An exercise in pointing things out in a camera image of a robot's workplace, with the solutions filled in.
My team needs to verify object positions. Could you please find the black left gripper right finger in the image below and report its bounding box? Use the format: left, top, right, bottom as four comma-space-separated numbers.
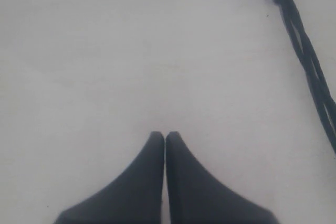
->
165, 132, 278, 223

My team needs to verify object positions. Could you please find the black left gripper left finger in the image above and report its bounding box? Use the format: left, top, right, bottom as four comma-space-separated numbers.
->
55, 132, 165, 223

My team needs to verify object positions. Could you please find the black rope strand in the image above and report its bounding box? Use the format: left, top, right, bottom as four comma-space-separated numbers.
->
275, 0, 336, 130
265, 0, 336, 120
272, 0, 336, 154

